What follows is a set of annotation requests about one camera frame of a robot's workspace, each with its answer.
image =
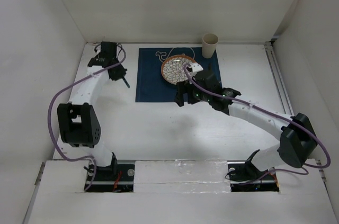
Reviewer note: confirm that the fork with green handle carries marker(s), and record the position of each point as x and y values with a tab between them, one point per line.
126	82

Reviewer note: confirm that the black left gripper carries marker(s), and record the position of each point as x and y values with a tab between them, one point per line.
118	76

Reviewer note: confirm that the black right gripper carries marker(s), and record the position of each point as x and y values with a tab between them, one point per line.
179	97

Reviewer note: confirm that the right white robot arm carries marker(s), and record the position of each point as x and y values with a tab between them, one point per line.
295	135

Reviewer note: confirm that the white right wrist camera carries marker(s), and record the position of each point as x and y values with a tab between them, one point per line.
195	67

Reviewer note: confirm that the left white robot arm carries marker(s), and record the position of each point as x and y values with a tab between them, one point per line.
78	123

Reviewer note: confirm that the beige paper cup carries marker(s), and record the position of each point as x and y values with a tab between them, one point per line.
209	44

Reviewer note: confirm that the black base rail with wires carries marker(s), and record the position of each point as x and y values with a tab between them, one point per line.
174	176

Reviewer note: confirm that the floral plate with orange rim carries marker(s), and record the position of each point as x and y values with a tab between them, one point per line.
172	68

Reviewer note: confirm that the aluminium rail at right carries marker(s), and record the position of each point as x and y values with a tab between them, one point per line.
282	92

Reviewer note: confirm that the dark blue printed cloth napkin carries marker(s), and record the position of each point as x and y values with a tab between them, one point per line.
151	85

